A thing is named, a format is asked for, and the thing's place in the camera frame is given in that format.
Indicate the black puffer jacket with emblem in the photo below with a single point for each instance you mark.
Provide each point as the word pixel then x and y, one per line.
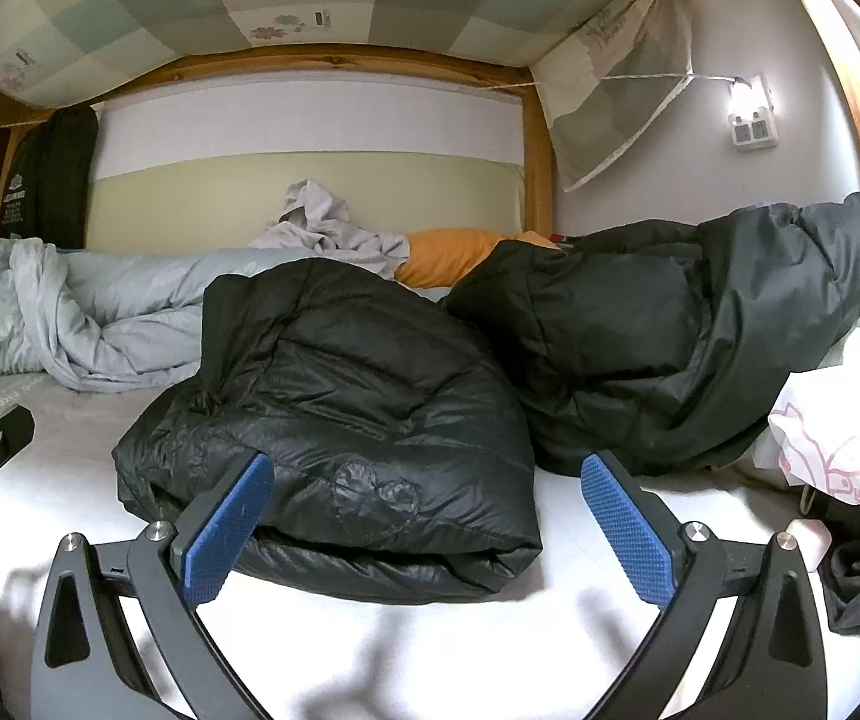
pixel 362 405

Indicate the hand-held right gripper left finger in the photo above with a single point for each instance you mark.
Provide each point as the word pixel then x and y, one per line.
pixel 227 529

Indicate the white bed sheet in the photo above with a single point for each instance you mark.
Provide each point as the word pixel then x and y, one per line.
pixel 565 540

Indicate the wall socket with night light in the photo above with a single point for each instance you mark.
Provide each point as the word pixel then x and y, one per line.
pixel 752 131

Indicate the black hanging garment bag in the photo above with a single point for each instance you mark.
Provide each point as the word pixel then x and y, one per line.
pixel 54 180

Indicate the dark grey padded coat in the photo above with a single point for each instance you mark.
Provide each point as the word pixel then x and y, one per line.
pixel 797 277

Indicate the white cloth with pink print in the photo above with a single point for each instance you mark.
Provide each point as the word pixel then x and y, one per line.
pixel 850 427

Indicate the orange pillow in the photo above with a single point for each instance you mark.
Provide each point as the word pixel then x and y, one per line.
pixel 452 255

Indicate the checkered tied curtain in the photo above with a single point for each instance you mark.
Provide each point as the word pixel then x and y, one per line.
pixel 610 112

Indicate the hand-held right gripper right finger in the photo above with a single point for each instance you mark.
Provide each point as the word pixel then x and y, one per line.
pixel 628 532

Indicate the light blue duvet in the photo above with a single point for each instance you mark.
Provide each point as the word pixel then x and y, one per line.
pixel 99 300

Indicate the small white device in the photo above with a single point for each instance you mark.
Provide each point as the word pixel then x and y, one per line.
pixel 812 540

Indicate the grey crumpled garment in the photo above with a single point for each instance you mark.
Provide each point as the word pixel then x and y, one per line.
pixel 325 225

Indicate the wooden bed frame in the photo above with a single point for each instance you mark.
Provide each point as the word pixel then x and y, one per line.
pixel 538 165

